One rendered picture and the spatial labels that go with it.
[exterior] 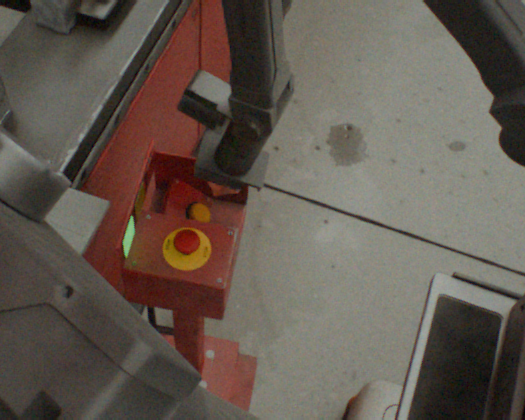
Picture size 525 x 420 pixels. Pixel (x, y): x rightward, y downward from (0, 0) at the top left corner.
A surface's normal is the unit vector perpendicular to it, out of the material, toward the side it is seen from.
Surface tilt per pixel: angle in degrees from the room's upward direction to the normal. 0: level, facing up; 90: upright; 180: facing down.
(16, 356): 24
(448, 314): 0
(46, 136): 0
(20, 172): 47
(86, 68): 0
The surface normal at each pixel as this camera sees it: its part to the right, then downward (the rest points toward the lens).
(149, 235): 0.07, -0.54
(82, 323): -0.29, -0.34
